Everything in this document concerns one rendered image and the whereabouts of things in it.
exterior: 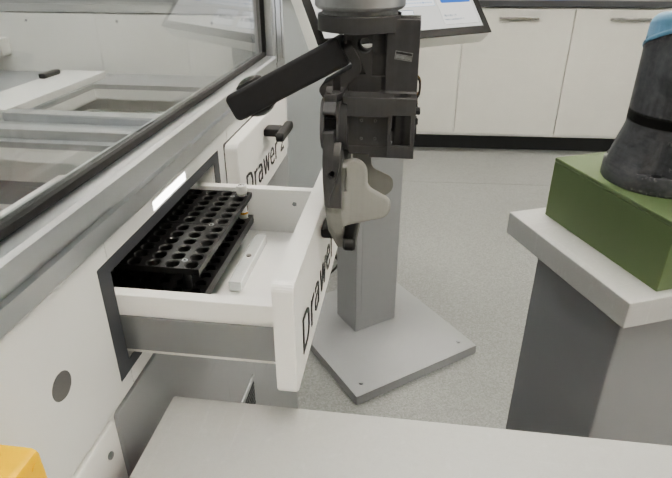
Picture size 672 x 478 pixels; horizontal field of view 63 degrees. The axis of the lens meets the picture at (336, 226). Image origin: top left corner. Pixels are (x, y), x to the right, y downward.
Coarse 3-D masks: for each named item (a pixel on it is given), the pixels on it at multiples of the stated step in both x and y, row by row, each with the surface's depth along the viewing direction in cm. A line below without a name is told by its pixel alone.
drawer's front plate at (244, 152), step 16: (272, 112) 88; (256, 128) 80; (240, 144) 72; (256, 144) 80; (272, 144) 90; (240, 160) 73; (256, 160) 81; (272, 160) 90; (240, 176) 73; (256, 176) 81
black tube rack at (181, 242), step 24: (192, 192) 64; (216, 192) 65; (168, 216) 58; (192, 216) 58; (216, 216) 58; (144, 240) 54; (168, 240) 54; (192, 240) 54; (240, 240) 61; (120, 264) 50; (144, 264) 50; (168, 264) 50; (216, 264) 55; (144, 288) 52; (168, 288) 51; (192, 288) 51
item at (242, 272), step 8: (256, 240) 65; (264, 240) 65; (248, 248) 63; (256, 248) 63; (248, 256) 61; (256, 256) 62; (240, 264) 60; (248, 264) 60; (240, 272) 58; (248, 272) 59; (232, 280) 57; (240, 280) 57; (232, 288) 57; (240, 288) 57
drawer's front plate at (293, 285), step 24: (312, 192) 57; (312, 216) 52; (312, 240) 49; (288, 264) 44; (312, 264) 50; (288, 288) 42; (312, 288) 51; (288, 312) 42; (288, 336) 43; (312, 336) 53; (288, 360) 45; (288, 384) 46
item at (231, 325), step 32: (256, 192) 67; (288, 192) 67; (256, 224) 69; (288, 224) 69; (128, 288) 47; (224, 288) 58; (256, 288) 58; (128, 320) 47; (160, 320) 47; (192, 320) 46; (224, 320) 46; (256, 320) 46; (160, 352) 49; (192, 352) 48; (224, 352) 47; (256, 352) 47
